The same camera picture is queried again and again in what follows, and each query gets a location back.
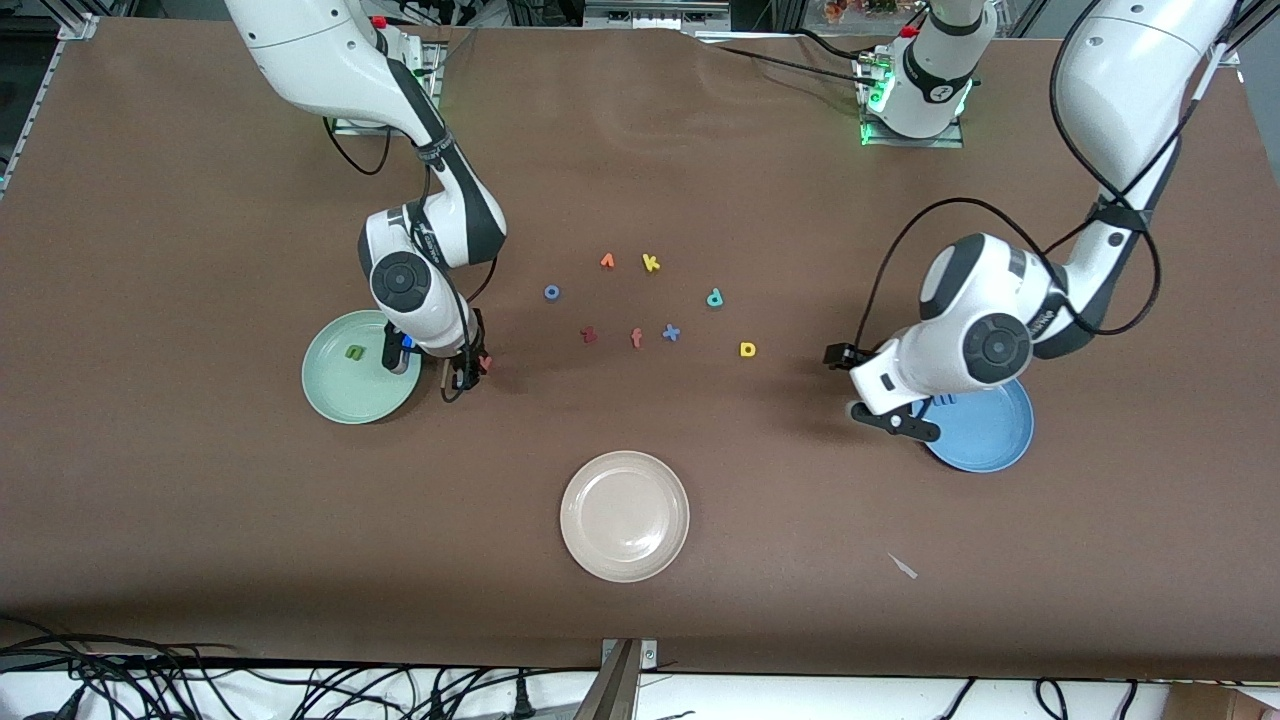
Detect green plate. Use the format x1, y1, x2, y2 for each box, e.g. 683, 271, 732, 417
301, 309, 423, 425

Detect blue plate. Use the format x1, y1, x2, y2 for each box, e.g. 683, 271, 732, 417
920, 378, 1035, 473

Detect beige plate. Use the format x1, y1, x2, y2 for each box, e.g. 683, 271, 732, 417
560, 451, 691, 583

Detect brown paper table cover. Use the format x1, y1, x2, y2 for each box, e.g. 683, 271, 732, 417
0, 15, 1280, 681

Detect grey metal box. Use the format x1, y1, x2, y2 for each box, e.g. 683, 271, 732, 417
583, 0, 731, 31

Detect cardboard box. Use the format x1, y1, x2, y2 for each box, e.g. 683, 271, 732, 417
1165, 683, 1280, 720

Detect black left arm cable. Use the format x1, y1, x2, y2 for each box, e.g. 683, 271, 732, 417
856, 0, 1163, 349

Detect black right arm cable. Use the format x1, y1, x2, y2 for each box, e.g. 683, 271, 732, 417
325, 115, 501, 403

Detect black cable at arm base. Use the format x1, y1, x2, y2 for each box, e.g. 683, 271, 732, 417
690, 30, 881, 86

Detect metal table edge bracket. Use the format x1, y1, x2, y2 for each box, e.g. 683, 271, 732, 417
598, 638, 659, 720

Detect tangled black floor cables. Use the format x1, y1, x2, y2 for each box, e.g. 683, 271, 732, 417
0, 618, 601, 720

